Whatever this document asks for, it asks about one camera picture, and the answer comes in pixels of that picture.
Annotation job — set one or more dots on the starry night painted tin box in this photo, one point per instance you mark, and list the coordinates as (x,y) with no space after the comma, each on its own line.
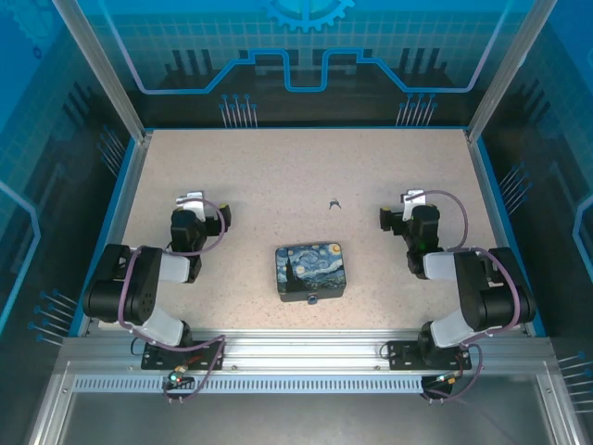
(310,271)

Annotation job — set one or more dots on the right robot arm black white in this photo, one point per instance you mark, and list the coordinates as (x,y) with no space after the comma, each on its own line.
(486,296)

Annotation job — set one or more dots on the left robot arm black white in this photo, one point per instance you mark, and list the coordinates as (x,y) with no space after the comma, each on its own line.
(120,296)

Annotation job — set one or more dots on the small connector board with LEDs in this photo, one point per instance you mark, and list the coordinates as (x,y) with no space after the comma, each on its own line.
(448,380)
(177,377)

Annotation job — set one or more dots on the grey metal lower shelf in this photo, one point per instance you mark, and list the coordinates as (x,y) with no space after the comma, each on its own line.
(301,419)

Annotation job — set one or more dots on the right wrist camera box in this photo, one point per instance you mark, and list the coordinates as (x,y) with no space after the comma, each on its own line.
(411,200)

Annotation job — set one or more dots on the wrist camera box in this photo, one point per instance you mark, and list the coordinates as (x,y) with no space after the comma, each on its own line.
(190,201)
(411,200)

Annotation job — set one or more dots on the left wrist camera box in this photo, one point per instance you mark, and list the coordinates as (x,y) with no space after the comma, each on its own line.
(190,201)

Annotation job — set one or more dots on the aluminium side rail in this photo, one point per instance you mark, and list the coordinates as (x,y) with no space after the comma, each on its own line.
(125,218)

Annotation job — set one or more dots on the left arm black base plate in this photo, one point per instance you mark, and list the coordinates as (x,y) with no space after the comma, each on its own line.
(208,354)

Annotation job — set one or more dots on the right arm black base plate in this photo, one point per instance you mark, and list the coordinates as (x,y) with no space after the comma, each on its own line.
(403,354)

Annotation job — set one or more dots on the aluminium front frame rail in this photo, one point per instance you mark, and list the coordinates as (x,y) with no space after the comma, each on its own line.
(301,347)

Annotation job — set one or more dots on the aluminium frame post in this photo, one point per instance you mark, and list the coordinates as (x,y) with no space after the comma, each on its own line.
(104,65)
(509,65)

